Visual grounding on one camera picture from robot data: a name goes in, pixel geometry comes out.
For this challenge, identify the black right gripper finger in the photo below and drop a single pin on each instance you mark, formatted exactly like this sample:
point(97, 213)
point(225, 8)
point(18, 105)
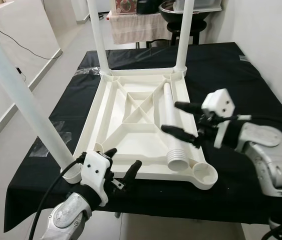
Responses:
point(188, 106)
point(178, 134)

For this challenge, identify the white plastic children table top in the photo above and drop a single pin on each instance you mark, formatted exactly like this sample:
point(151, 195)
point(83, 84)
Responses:
point(126, 135)

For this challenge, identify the black tablecloth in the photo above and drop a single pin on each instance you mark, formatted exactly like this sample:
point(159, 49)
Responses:
point(231, 80)

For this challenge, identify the clear tape patch on cloth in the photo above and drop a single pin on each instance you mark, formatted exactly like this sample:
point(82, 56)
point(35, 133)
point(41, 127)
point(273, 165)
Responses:
point(56, 125)

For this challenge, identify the small grey tape piece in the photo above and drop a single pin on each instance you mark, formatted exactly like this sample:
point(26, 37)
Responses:
point(244, 58)

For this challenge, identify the clear plastic sheet piece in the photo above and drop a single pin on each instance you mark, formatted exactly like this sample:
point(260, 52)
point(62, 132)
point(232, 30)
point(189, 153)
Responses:
point(86, 71)

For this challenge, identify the large black bowl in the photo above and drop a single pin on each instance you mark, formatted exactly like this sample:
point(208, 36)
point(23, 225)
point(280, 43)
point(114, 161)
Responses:
point(173, 14)

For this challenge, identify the beige cloth covered table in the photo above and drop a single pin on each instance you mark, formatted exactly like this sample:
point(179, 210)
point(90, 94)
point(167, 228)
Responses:
point(136, 27)

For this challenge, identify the clear plastic storage box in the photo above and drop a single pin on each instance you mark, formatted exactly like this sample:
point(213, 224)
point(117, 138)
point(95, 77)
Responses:
point(206, 5)

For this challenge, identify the black glossy container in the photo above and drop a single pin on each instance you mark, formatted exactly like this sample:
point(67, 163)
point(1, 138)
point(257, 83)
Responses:
point(148, 6)

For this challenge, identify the printed cardboard box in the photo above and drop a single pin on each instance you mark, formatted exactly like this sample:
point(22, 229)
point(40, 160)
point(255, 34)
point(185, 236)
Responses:
point(126, 6)

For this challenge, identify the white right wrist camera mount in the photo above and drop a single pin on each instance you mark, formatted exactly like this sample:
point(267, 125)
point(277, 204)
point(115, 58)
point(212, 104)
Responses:
point(220, 102)

